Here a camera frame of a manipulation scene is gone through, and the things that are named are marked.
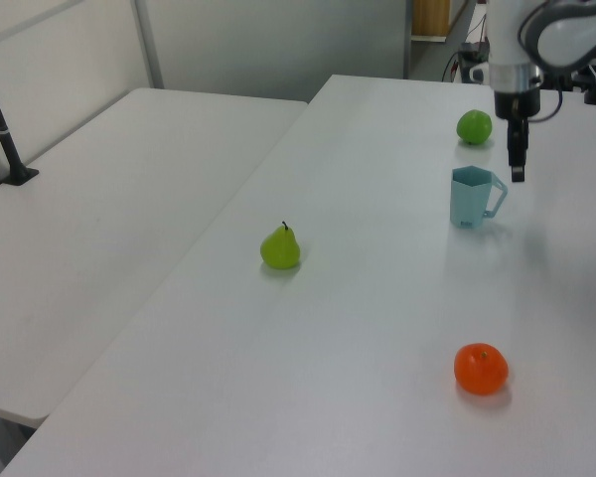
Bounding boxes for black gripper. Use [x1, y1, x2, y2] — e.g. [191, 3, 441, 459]
[493, 88, 542, 184]

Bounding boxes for light blue hexagonal mug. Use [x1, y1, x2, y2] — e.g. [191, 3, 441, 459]
[449, 165, 510, 231]

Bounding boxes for green toy apple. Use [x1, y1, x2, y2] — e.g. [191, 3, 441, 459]
[456, 108, 494, 147]

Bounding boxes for brown wooden board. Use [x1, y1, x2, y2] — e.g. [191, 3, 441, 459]
[410, 0, 452, 42]

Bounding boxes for orange toy tangerine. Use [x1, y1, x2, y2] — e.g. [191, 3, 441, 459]
[453, 342, 510, 397]

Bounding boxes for green toy pear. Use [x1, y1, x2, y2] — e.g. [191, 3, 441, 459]
[259, 221, 302, 271]

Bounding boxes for white side table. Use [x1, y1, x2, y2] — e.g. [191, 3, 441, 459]
[0, 86, 310, 429]

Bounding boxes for black pole with base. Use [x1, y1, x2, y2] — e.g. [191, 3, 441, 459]
[0, 48, 41, 187]

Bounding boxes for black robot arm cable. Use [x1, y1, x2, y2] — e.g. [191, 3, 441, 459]
[525, 87, 564, 123]

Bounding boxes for grey electronic device with wires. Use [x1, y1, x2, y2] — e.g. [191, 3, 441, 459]
[445, 41, 492, 81]

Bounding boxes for grey aluminium partition post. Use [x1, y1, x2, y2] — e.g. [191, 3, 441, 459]
[403, 0, 414, 80]
[132, 0, 165, 91]

